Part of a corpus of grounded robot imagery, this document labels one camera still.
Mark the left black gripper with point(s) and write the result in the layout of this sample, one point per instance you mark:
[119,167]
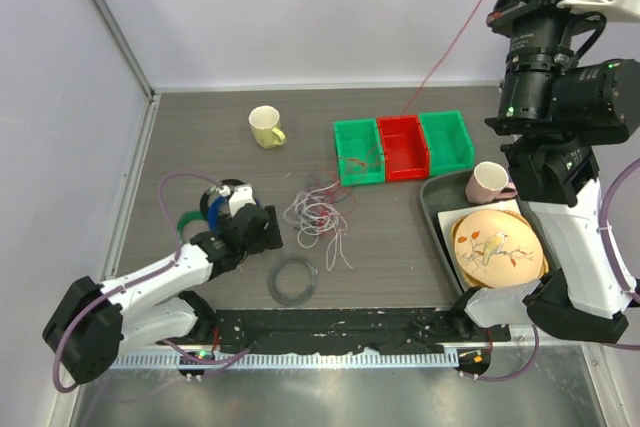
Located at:
[268,242]

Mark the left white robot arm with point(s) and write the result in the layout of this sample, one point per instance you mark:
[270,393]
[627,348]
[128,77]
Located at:
[95,323]

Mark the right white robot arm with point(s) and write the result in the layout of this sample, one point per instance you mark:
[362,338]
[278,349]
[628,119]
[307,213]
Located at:
[554,110]

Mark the yellow ceramic mug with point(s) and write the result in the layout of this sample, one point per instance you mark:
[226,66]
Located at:
[265,123]

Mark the left green plastic bin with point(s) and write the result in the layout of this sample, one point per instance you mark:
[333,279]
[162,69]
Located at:
[360,156]

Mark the green plastic bin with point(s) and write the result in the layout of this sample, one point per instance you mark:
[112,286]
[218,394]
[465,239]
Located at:
[360,156]
[448,141]

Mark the red plastic bin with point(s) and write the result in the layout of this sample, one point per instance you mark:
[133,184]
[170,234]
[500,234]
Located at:
[405,148]

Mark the right green plastic bin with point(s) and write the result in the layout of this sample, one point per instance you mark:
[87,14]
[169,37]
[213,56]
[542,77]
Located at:
[448,141]

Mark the white square plate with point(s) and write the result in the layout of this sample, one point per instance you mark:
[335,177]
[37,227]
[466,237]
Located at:
[447,220]

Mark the dark grey tray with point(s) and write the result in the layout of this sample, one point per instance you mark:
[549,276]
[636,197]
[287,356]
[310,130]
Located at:
[444,193]

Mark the pink ceramic mug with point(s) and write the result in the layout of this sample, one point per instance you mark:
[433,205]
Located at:
[489,182]

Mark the bird pattern plate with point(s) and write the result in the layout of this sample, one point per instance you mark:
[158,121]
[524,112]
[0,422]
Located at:
[497,249]

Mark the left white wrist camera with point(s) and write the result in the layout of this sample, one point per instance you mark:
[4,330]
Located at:
[235,196]

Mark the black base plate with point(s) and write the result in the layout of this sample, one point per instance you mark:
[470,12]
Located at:
[388,331]

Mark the white slotted cable duct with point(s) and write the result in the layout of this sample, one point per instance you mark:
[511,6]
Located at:
[170,359]

